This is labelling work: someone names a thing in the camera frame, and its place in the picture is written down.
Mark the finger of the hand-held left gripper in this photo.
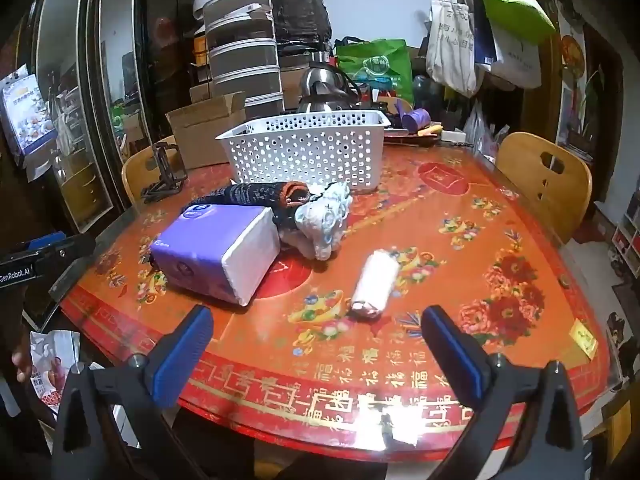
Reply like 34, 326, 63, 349
27, 231, 97, 267

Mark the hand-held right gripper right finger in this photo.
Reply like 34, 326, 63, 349
421, 305, 588, 480

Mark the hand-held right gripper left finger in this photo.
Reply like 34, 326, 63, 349
52, 304, 216, 480

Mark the purple tissue pack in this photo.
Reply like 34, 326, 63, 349
150, 203, 281, 307

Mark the dark striped knitted sock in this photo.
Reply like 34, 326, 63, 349
212, 180, 311, 231

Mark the white and blue plush toy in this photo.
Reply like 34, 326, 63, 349
279, 180, 352, 261

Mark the white perforated plastic basket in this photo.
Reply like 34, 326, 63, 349
215, 110, 392, 192

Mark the person's left hand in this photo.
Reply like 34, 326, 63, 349
12, 351, 33, 384

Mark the white snack packet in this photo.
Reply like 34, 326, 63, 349
29, 329, 82, 413

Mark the wooden chair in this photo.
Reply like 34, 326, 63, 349
495, 131, 593, 243
121, 135, 188, 206

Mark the yellow sticker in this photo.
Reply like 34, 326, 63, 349
569, 319, 598, 358

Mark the black folding phone stand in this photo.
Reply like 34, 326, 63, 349
140, 141, 190, 203

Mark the dark cabinet with mirror doors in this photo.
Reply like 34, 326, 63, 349
25, 0, 151, 233

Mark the open cardboard box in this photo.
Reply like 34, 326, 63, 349
165, 91, 247, 170

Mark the shelf of assorted boxes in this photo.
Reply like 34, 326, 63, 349
607, 210, 640, 281

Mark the purple plastic cup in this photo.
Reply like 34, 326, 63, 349
401, 108, 433, 133

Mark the grey stacked storage tower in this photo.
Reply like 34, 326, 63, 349
192, 0, 278, 121

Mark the brown carton with label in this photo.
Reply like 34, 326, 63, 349
277, 67, 313, 111

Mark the stainless steel kettle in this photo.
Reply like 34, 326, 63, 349
296, 51, 361, 113

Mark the green shopping bag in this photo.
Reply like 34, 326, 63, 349
335, 37, 416, 106

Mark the white hanging bag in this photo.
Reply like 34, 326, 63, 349
487, 25, 543, 88

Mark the beige canvas tote bag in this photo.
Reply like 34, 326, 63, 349
426, 0, 478, 97

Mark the blue hanging bag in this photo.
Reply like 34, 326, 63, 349
472, 0, 496, 66

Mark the black plastic bag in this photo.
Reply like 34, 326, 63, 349
270, 0, 333, 56

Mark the lime green bag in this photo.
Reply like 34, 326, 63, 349
460, 0, 557, 46

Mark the wall calendar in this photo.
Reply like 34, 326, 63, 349
0, 65, 58, 156

